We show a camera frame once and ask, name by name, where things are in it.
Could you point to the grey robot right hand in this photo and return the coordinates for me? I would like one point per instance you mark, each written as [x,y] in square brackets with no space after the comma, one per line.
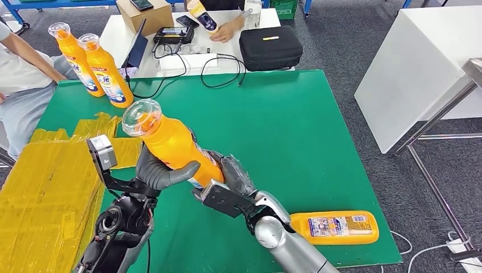
[235,175]

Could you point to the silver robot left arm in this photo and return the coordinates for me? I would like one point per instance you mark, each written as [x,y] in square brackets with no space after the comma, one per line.
[113,245]

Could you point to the brown cardboard box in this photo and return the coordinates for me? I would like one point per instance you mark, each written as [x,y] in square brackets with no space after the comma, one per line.
[148,20]

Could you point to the black smartphone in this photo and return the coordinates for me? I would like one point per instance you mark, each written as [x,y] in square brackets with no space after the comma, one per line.
[141,4]
[187,22]

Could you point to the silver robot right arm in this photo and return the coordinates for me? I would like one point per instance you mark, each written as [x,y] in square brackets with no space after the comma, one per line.
[286,248]

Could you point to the blue steel rack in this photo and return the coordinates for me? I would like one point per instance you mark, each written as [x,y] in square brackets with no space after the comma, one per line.
[67,3]
[308,7]

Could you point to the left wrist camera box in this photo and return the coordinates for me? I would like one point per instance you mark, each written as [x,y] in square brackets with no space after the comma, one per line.
[101,152]

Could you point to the black carrying case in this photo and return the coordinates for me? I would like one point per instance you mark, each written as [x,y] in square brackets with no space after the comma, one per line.
[270,49]

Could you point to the black controller with screen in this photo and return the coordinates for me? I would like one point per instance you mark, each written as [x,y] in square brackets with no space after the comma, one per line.
[173,35]

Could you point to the person's left hand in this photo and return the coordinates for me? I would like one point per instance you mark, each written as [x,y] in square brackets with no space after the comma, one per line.
[226,33]

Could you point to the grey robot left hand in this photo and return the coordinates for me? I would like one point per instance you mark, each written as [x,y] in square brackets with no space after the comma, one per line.
[158,177]

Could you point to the green table mat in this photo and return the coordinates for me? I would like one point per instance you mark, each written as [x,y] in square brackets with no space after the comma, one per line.
[263,124]

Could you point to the green plastic crate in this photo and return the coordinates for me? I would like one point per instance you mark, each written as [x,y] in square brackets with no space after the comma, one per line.
[284,9]

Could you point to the steel table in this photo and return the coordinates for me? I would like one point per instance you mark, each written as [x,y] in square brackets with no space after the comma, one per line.
[433,116]

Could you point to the white table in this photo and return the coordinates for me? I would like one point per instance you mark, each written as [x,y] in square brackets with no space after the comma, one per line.
[414,68]

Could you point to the dark blue tablet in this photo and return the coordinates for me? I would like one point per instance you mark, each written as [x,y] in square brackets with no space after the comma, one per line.
[136,49]

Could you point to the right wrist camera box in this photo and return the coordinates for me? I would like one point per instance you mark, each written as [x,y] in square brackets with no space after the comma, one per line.
[222,197]

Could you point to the flat white box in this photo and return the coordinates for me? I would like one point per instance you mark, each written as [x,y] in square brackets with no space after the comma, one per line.
[188,62]

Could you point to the yellow drink bottle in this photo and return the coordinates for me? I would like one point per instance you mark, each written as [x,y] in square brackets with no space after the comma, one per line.
[205,19]

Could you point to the seated person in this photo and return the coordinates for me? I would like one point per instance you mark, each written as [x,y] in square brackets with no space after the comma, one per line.
[19,101]

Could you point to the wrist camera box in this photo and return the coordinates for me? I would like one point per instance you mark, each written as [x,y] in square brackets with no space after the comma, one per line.
[101,152]
[222,197]

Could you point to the clear safety glasses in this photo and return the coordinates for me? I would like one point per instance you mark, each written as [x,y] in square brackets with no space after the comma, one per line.
[193,49]

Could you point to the person in dark shirt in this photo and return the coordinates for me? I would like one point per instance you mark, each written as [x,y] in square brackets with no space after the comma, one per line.
[226,3]

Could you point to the orange detergent bottle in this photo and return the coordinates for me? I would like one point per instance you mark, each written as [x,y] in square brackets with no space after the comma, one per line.
[173,143]
[71,52]
[339,240]
[105,68]

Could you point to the pink keyboard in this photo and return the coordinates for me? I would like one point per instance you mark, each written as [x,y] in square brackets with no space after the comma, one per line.
[128,72]

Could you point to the white power strip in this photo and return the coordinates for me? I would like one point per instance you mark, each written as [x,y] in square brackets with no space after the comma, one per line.
[461,247]

